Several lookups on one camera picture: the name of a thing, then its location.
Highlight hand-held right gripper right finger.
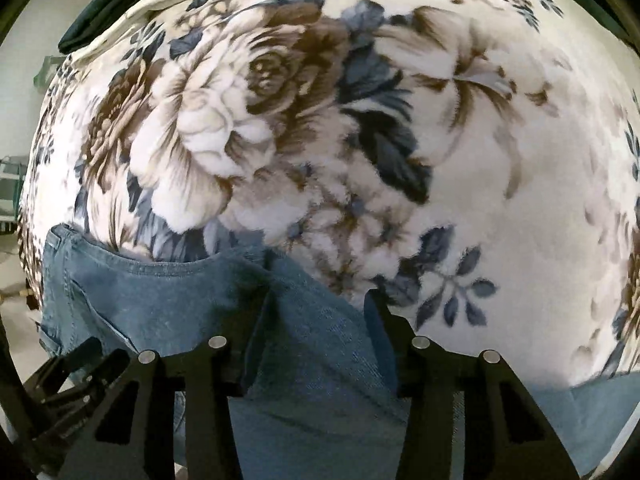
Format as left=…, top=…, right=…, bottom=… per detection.
left=364, top=290, right=582, bottom=480

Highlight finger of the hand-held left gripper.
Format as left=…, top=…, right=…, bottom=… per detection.
left=34, top=350, right=132, bottom=457
left=21, top=337, right=104, bottom=411

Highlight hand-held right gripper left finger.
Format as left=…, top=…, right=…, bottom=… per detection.
left=65, top=261, right=277, bottom=480

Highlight blue denim pants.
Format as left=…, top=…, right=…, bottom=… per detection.
left=39, top=224, right=640, bottom=480

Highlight floral printed blanket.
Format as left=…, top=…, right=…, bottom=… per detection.
left=17, top=0, right=640, bottom=391

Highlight pale green object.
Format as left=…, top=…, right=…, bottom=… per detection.
left=34, top=54, right=68, bottom=92

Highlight cream cloth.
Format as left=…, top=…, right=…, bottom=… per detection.
left=87, top=0, right=241, bottom=61

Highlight dark green cloth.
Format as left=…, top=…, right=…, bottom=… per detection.
left=57, top=0, right=236, bottom=55

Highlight green wire rack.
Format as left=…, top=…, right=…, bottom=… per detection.
left=0, top=154, right=27, bottom=233

